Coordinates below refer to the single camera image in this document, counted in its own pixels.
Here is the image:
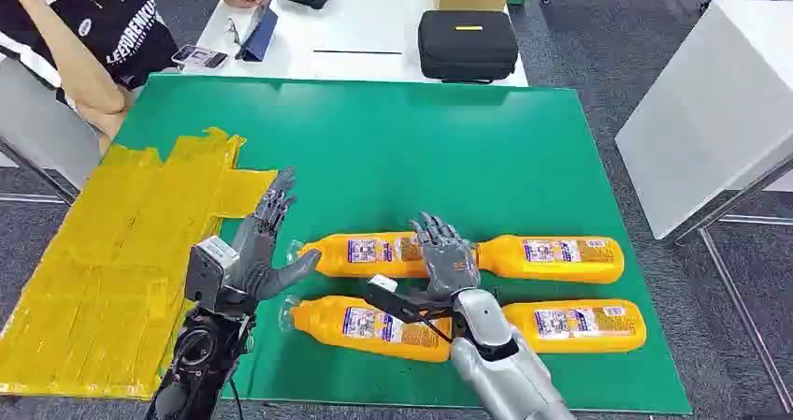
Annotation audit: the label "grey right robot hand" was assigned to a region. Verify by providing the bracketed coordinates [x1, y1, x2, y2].
[409, 212, 482, 300]

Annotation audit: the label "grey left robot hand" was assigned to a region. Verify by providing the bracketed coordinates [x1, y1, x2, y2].
[230, 168, 322, 302]

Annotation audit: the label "orange drink bottle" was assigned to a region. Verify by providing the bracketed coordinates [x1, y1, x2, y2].
[279, 295, 454, 364]
[502, 299, 647, 355]
[285, 232, 435, 281]
[473, 235, 626, 285]

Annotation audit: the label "green mat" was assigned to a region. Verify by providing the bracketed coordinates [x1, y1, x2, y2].
[113, 73, 693, 415]

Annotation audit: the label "yellow sheet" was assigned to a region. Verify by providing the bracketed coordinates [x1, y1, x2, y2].
[0, 126, 279, 401]

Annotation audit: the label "smartphone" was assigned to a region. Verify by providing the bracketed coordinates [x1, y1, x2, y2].
[170, 44, 229, 70]

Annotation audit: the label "black carrying case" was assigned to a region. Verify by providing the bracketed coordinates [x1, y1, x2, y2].
[418, 9, 520, 85]

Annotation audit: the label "tablet in blue case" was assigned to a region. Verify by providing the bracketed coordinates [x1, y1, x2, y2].
[235, 0, 283, 64]

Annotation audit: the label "white table with items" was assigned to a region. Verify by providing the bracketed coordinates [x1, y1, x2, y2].
[192, 0, 529, 88]

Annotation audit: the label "person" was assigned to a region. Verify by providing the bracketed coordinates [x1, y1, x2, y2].
[0, 0, 180, 158]

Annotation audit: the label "empty white table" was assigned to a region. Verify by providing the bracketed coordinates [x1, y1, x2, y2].
[614, 0, 793, 241]

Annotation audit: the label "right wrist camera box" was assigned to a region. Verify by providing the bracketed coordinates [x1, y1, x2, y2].
[361, 274, 456, 326]

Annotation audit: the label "metal table leg frame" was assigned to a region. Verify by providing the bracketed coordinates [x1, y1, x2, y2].
[671, 156, 793, 413]

